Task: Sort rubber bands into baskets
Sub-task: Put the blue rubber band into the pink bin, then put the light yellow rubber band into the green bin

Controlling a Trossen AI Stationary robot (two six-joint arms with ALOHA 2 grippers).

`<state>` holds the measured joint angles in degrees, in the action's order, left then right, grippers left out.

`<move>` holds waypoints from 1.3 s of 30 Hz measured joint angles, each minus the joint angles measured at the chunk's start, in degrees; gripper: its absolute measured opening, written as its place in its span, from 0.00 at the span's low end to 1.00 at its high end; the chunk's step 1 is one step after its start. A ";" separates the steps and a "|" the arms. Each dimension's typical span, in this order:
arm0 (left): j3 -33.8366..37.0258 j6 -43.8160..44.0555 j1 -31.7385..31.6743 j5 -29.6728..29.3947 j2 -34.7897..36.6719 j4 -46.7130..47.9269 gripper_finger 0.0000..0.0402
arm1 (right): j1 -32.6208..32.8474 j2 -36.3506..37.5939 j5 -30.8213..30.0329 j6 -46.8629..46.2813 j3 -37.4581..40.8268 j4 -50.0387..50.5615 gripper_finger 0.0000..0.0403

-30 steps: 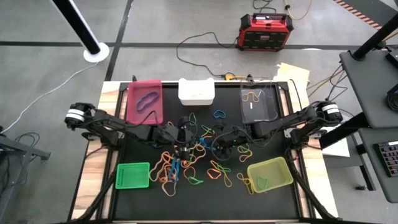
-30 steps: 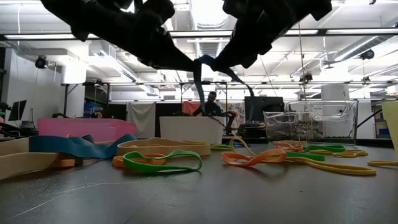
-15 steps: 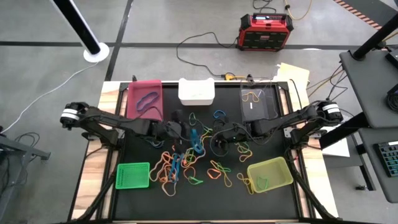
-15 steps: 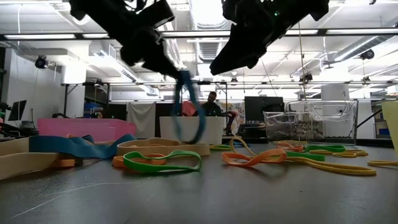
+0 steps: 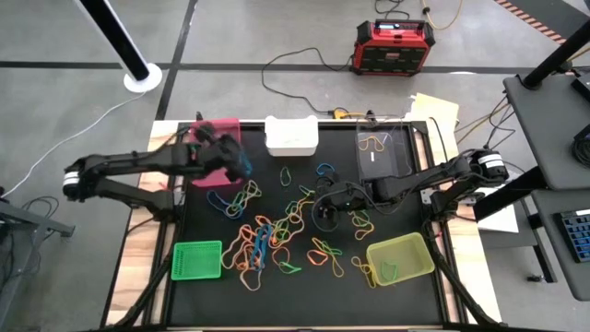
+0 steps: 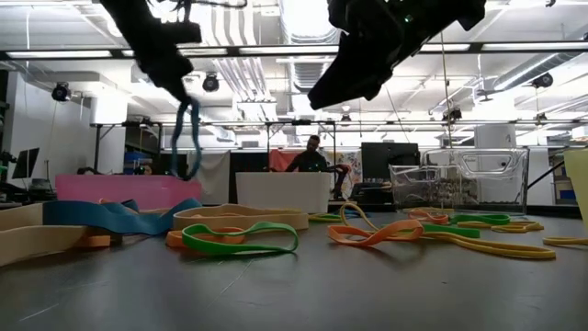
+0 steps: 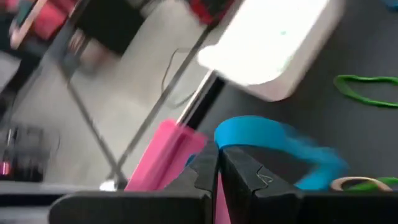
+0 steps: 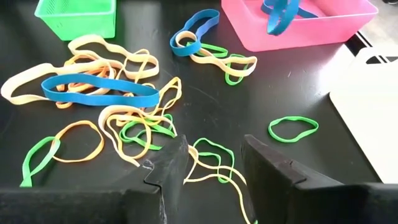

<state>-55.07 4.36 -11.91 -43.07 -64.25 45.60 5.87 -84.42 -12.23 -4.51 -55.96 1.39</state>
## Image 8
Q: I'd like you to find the black table mat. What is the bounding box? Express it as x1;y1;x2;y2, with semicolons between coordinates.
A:
0;0;398;224

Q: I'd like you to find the orange rubber band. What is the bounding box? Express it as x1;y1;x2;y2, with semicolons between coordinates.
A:
105;113;153;161
55;54;118;110
51;120;106;164

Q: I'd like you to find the white plastic basket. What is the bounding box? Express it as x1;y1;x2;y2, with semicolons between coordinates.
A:
328;43;398;184

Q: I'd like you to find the green plastic basket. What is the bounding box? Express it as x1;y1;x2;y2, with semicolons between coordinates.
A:
34;0;118;42

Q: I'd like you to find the yellow rubber band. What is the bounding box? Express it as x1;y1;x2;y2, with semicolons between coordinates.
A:
183;144;259;224
123;77;183;125

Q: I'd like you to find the pink plastic basket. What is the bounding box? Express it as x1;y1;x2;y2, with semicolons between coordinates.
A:
221;0;379;53

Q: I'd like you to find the green rubber band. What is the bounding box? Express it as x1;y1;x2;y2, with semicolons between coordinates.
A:
185;42;249;86
192;138;236;184
267;116;320;144
19;136;62;189
119;113;177;151

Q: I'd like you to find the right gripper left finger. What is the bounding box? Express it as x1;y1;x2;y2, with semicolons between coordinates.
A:
0;134;190;224

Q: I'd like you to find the wide cream rubber band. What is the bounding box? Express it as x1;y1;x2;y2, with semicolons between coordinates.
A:
0;61;111;106
67;34;160;81
98;105;178;168

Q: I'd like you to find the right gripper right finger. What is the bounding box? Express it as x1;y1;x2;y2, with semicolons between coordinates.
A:
241;134;398;224

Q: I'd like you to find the thin blue rubber band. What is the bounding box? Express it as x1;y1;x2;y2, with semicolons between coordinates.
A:
292;4;320;19

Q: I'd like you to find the wide blue rubber band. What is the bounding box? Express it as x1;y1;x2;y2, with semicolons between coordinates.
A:
40;73;161;108
260;0;301;36
169;8;221;58

